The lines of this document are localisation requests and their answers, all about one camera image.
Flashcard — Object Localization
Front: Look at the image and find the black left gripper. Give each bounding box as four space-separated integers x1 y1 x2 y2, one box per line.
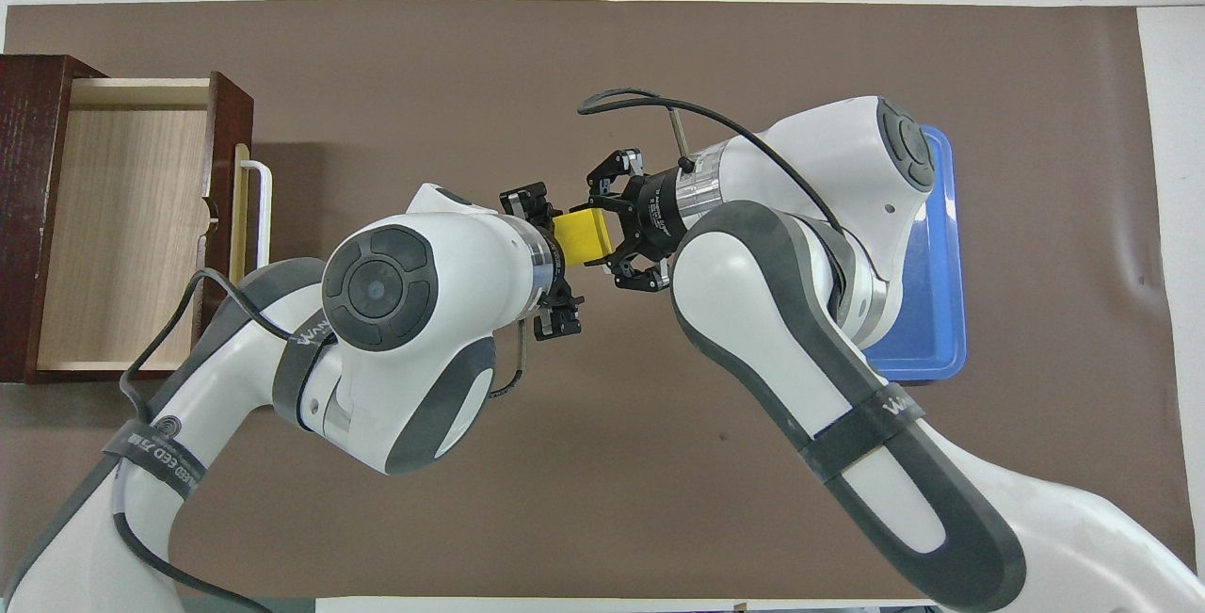
499 182 585 343

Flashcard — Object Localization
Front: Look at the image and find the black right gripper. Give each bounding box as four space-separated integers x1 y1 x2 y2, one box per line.
588 150 681 292

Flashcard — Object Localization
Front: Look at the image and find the yellow cube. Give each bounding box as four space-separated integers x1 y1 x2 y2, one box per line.
553 206 619 267

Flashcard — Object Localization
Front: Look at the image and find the wooden drawer with white handle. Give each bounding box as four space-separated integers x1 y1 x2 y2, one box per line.
36 72 274 375

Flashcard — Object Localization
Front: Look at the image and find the brown table mat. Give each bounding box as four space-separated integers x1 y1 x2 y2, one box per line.
0 0 1197 600

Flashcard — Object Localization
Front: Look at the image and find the blue plastic tray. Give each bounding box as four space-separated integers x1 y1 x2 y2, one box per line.
861 123 968 382

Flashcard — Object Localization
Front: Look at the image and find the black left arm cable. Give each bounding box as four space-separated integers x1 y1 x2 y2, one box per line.
111 267 528 613

